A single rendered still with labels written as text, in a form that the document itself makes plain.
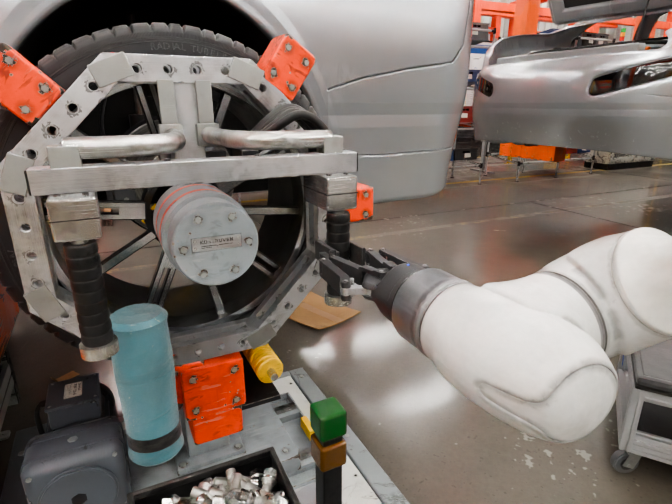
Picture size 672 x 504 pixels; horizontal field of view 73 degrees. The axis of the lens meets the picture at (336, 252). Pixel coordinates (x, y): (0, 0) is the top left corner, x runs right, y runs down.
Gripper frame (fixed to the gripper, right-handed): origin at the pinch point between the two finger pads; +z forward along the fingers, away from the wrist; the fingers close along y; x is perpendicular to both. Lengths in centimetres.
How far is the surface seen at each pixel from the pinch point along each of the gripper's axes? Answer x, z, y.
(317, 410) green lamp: -17.2, -12.1, -9.5
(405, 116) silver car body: 18, 62, 55
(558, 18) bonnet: 88, 229, 324
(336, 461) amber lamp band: -24.8, -14.1, -7.7
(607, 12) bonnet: 87, 188, 327
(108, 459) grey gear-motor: -45, 26, -38
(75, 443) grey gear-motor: -43, 31, -43
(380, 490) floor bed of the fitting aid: -75, 19, 22
